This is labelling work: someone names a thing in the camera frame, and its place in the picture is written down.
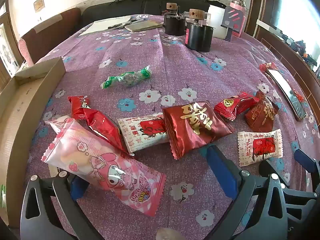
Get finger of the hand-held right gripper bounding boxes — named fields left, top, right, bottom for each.
left=259, top=159, right=293, bottom=190
left=294, top=149, right=320, bottom=180

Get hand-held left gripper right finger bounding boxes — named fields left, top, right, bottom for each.
left=207, top=145, right=293, bottom=240

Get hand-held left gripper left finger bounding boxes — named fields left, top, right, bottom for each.
left=20, top=174, right=105, bottom=240

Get small white red snack packet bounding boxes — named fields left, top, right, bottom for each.
left=237, top=129, right=284, bottom=167

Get large pink cartoon snack packet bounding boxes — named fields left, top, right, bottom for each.
left=41, top=119, right=167, bottom=217

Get small pink snack packet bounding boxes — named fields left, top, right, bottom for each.
left=44, top=115, right=73, bottom=137

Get large white red snack packet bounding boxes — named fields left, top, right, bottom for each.
left=117, top=114, right=170, bottom=154

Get cardboard box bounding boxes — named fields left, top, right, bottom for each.
left=0, top=57, right=67, bottom=228

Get large dark red snack packet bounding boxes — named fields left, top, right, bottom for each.
left=162, top=101, right=235, bottom=160

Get small dark red snack packet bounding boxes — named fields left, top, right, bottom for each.
left=244, top=91, right=280, bottom=132

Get small red emblem snack packet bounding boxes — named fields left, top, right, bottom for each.
left=214, top=92, right=260, bottom=122

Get long shiny red snack packet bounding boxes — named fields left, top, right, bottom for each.
left=68, top=95, right=129, bottom=155

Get black smartphone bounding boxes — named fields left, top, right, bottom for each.
left=266, top=68, right=307, bottom=122

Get dark clutter on windowsill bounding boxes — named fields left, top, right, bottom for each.
left=287, top=36, right=320, bottom=73

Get purple floral tablecloth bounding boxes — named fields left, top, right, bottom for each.
left=24, top=14, right=320, bottom=240

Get green twisted candy packet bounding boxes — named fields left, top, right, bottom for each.
left=100, top=65, right=153, bottom=90

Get black canister wooden lid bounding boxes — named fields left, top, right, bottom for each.
left=184, top=9, right=216, bottom=53
left=163, top=2, right=187, bottom=36

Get white plastic container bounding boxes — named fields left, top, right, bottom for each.
left=207, top=4, right=227, bottom=40

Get dark blister card pack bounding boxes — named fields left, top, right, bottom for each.
left=221, top=6, right=241, bottom=42

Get brown upholstered chair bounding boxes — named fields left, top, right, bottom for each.
left=18, top=7, right=82, bottom=66

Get pink thermos bottle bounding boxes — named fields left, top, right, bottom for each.
left=229, top=0, right=247, bottom=38

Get white paper sheet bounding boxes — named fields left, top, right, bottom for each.
left=78, top=15, right=132, bottom=37

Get olive notebook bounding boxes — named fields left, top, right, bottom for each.
left=124, top=20, right=164, bottom=33

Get black pen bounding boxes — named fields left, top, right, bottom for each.
left=107, top=19, right=141, bottom=30

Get black sofa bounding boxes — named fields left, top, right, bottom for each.
left=81, top=0, right=227, bottom=28

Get wooden window frame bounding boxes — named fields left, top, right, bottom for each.
left=244, top=0, right=320, bottom=98

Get small wall plaque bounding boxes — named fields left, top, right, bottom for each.
left=33, top=0, right=45, bottom=13

